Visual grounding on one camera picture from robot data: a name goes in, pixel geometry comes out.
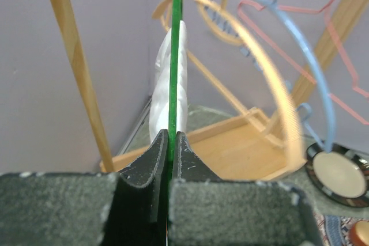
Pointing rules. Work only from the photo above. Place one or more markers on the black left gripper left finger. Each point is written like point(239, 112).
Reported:
point(124, 208)

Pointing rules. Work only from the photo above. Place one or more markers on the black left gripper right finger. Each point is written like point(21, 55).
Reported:
point(210, 211)

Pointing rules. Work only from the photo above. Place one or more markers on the white grey cloth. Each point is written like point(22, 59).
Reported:
point(158, 116)

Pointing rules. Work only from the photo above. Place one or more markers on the wooden hanger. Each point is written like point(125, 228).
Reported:
point(288, 117)

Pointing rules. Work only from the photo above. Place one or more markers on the green plastic hanger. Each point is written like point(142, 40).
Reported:
point(173, 96)

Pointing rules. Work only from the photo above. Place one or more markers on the pink wire hanger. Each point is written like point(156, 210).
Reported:
point(340, 17)

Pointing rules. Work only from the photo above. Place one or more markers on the light blue plastic hanger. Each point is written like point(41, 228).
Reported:
point(224, 27)

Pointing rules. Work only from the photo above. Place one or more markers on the wooden clothes rack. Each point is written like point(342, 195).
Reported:
point(237, 148)

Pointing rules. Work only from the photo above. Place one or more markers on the patterned placemat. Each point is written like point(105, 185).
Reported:
point(334, 229)

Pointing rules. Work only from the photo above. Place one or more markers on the dark rimmed cream plate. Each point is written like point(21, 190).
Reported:
point(341, 175)

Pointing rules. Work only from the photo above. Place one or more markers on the orange cup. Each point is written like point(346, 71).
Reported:
point(359, 233)

